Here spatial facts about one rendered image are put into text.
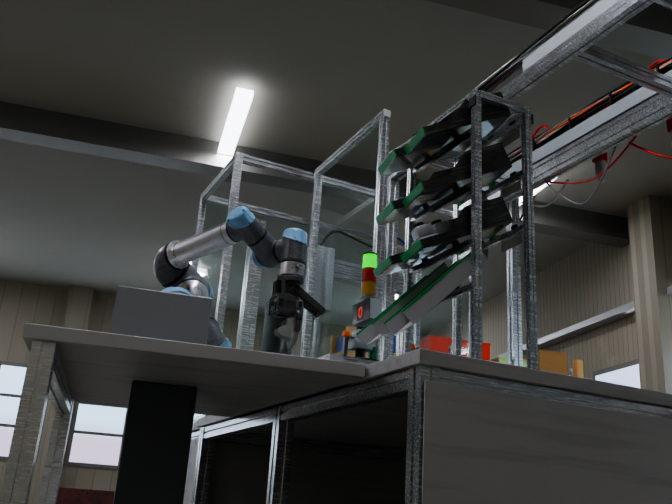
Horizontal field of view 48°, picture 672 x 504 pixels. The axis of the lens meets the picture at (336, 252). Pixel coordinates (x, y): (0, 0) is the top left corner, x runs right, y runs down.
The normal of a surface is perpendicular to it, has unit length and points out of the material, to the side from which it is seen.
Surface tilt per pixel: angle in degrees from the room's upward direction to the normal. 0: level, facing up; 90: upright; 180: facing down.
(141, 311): 90
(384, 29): 180
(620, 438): 90
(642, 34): 180
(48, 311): 90
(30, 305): 90
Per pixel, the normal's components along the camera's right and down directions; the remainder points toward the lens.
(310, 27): -0.07, 0.94
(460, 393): 0.44, -0.28
